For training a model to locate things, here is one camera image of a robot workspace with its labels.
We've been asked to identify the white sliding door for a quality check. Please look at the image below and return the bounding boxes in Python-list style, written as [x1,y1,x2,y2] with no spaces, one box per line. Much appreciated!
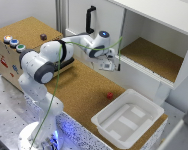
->
[67,0,126,65]

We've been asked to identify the pink block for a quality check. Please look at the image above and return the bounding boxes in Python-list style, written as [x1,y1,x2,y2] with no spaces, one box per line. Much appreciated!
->
[106,92,114,100]

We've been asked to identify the green cable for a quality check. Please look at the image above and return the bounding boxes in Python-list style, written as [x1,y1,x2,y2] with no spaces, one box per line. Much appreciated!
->
[28,35,124,150]

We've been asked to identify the blue button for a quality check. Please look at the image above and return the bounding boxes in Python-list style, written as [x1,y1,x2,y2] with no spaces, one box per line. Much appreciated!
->
[9,38,20,48]

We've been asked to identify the white plastic box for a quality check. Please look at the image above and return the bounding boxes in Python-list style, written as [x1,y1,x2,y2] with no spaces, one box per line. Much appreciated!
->
[90,88,166,150]

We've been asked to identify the purple block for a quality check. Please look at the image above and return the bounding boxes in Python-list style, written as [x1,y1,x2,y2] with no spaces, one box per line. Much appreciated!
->
[39,33,48,41]

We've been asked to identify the black door handle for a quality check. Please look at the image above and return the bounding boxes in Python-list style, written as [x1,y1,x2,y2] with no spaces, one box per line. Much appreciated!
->
[85,5,97,35]

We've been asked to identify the green button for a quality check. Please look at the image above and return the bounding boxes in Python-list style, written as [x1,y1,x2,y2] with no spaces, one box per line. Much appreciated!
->
[15,43,27,53]

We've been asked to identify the white cabinet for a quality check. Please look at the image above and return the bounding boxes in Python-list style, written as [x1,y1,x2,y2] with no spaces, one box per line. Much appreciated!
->
[62,0,188,105]

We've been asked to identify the red button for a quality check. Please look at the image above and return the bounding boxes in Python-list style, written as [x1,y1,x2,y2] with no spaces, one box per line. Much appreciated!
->
[2,34,13,45]

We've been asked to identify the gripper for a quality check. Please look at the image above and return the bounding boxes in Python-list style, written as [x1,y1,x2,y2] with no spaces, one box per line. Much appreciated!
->
[93,55,117,72]

